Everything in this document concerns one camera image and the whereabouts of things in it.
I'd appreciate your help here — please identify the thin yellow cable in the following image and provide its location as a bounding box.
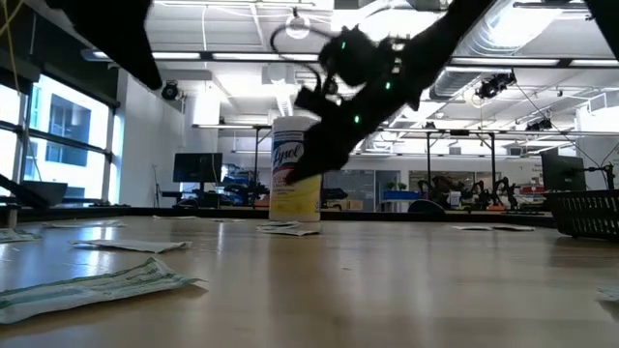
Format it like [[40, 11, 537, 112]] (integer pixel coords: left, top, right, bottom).
[[0, 0, 25, 93]]

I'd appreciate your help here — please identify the yellow Lysol wipes canister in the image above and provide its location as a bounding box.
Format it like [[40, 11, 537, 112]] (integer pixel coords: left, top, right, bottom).
[[268, 115, 324, 222]]

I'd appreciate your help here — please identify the white oblong packet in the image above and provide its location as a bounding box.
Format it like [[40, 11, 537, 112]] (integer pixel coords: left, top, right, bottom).
[[70, 238, 193, 254]]

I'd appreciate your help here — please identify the black aluminium rig frame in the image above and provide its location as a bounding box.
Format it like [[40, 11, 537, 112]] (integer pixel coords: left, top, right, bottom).
[[192, 123, 619, 209]]

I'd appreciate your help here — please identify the black plastic mesh basket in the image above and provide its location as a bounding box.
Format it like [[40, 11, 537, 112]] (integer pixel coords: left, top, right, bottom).
[[544, 188, 619, 241]]

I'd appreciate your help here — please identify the white ring light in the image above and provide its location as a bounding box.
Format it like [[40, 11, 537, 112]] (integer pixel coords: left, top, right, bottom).
[[283, 12, 312, 41]]

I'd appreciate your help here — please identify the black computer monitor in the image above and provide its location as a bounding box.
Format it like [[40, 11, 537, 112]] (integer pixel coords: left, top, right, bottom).
[[540, 147, 587, 193], [172, 152, 224, 184]]

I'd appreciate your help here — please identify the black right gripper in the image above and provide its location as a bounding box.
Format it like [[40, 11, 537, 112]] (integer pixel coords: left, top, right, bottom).
[[285, 26, 402, 184]]

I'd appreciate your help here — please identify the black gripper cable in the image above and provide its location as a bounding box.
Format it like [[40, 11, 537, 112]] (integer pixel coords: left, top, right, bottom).
[[269, 23, 339, 93]]

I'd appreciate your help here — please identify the overhead LED light bar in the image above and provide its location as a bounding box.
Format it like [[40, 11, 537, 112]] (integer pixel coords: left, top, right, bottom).
[[79, 47, 619, 69]]

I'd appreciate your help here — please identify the blue storage bin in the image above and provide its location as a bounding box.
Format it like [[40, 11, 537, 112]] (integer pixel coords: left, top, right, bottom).
[[384, 189, 425, 202]]

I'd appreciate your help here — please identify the black ceiling spotlight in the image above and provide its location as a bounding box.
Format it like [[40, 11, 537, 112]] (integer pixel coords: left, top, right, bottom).
[[160, 80, 181, 102]]

